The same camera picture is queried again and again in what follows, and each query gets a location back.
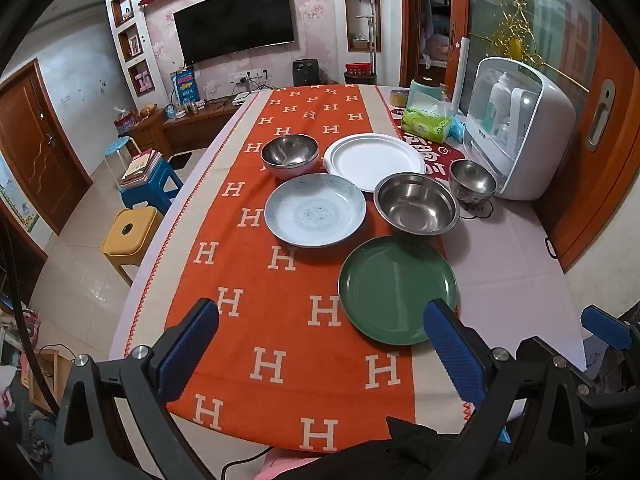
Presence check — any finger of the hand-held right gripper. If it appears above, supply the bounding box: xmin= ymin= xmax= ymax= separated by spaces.
xmin=580 ymin=306 xmax=636 ymax=353

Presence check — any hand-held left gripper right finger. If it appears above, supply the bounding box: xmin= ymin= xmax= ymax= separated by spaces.
xmin=422 ymin=298 xmax=588 ymax=480

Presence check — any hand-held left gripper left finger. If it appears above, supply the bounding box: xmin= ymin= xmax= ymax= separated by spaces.
xmin=52 ymin=297 xmax=222 ymax=480

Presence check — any green plate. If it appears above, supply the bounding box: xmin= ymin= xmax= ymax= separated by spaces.
xmin=338 ymin=235 xmax=459 ymax=347

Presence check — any large steel bowl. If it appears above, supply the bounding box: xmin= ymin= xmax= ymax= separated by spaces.
xmin=373 ymin=172 xmax=461 ymax=237

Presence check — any blue and white porcelain plate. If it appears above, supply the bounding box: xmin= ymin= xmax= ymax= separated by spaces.
xmin=264 ymin=173 xmax=367 ymax=249

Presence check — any pink steel bowl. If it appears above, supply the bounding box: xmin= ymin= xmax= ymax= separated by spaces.
xmin=260 ymin=133 xmax=320 ymax=182

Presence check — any orange patterned table cloth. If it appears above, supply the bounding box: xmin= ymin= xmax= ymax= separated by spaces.
xmin=107 ymin=82 xmax=476 ymax=453

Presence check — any pale pink tablecloth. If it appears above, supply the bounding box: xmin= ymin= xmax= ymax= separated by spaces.
xmin=107 ymin=82 xmax=588 ymax=411

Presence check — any yellow plastic stool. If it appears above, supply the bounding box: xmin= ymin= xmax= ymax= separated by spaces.
xmin=101 ymin=206 xmax=166 ymax=288

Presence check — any person's dark clothing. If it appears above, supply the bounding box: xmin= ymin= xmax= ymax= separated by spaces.
xmin=300 ymin=415 xmax=481 ymax=480

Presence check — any pink garment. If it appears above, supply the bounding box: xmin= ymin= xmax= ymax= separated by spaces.
xmin=257 ymin=454 xmax=321 ymax=480

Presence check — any blue plastic stool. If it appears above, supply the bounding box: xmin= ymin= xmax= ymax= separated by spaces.
xmin=120 ymin=162 xmax=185 ymax=216

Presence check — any orange wooden sliding door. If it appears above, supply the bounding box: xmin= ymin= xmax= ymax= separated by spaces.
xmin=545 ymin=20 xmax=640 ymax=273

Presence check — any small steel bowl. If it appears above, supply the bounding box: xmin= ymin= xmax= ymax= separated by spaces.
xmin=448 ymin=159 xmax=497 ymax=206

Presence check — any stack of books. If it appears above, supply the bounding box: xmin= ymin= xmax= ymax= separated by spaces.
xmin=121 ymin=149 xmax=163 ymax=188

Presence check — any red printed mat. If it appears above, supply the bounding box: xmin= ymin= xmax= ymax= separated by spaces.
xmin=390 ymin=110 xmax=471 ymax=191

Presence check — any round blue and white stool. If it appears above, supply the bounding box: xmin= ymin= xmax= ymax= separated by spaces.
xmin=104 ymin=136 xmax=146 ymax=171

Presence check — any wooden television cabinet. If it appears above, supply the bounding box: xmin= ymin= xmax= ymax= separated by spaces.
xmin=127 ymin=92 xmax=251 ymax=158

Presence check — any white countertop sterilizer cabinet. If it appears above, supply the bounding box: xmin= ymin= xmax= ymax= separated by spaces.
xmin=462 ymin=56 xmax=577 ymax=202

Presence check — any green wet wipes pack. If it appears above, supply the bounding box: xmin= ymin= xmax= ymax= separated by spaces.
xmin=401 ymin=105 xmax=453 ymax=144

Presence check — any red tissue box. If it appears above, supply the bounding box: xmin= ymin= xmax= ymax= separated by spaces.
xmin=114 ymin=107 xmax=138 ymax=136

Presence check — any brown wooden door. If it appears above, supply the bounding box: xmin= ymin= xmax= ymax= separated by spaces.
xmin=0 ymin=57 xmax=93 ymax=236

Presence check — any teal canister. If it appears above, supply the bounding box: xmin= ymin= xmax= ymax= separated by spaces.
xmin=409 ymin=76 xmax=442 ymax=111

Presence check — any blue printed box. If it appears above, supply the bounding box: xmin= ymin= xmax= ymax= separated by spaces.
xmin=169 ymin=67 xmax=201 ymax=108

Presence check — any black air fryer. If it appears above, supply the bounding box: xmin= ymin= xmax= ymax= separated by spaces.
xmin=291 ymin=59 xmax=313 ymax=87

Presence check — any black television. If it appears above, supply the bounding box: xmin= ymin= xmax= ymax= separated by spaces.
xmin=172 ymin=0 xmax=296 ymax=65

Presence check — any wall poster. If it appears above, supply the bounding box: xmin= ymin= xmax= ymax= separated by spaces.
xmin=0 ymin=152 xmax=41 ymax=233

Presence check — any wall niche shelf unit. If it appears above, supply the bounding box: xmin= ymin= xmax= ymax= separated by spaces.
xmin=104 ymin=0 xmax=156 ymax=98

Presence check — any tall wall niche shelf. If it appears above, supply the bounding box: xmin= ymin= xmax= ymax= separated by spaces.
xmin=341 ymin=0 xmax=383 ymax=56

